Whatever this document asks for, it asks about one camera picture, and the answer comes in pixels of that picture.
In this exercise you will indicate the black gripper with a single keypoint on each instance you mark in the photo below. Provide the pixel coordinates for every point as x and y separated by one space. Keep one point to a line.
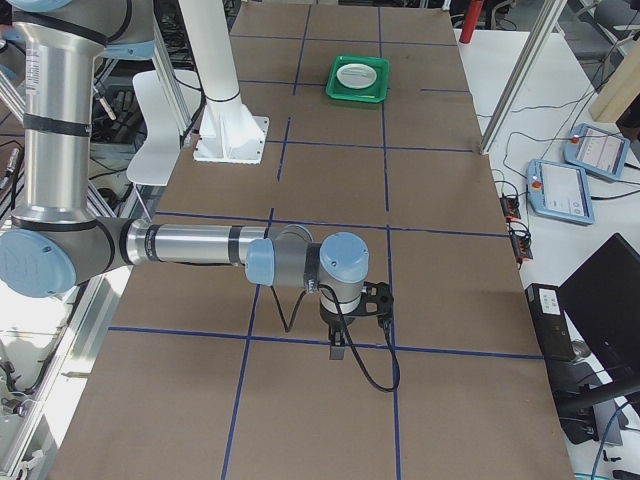
334 320

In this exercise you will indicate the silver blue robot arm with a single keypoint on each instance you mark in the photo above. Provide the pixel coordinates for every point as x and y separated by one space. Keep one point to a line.
54 242

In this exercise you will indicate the orange black power strip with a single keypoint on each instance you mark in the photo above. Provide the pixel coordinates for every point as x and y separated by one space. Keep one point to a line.
510 207

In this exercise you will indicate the black desktop box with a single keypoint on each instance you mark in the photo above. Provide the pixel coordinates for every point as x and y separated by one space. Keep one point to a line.
550 324

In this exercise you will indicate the white chair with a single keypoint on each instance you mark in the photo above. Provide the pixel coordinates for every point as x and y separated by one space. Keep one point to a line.
154 162

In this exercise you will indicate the green plastic tray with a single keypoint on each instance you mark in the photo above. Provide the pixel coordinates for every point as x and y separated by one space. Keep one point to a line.
374 94

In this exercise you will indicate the near blue teach pendant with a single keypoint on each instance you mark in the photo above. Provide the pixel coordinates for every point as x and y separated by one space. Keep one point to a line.
559 191

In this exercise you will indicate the blue teach pendant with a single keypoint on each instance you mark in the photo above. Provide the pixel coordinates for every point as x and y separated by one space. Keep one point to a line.
559 191
598 152

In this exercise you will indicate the white round plate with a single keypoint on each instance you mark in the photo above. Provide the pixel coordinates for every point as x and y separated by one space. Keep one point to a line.
356 76

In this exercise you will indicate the black monitor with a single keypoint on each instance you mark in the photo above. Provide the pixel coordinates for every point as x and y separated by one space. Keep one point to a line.
601 299

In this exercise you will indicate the far blue teach pendant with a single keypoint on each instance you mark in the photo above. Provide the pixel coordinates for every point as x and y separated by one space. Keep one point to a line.
598 152

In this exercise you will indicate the red cylinder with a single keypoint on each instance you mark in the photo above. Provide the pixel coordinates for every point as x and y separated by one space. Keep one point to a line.
471 18

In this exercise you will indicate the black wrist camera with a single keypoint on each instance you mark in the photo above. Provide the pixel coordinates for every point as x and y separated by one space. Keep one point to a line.
377 300

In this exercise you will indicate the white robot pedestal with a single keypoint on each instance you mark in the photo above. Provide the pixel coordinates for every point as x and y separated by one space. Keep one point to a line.
229 132

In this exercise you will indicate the aluminium frame post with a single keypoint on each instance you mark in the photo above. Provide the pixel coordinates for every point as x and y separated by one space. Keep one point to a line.
534 44

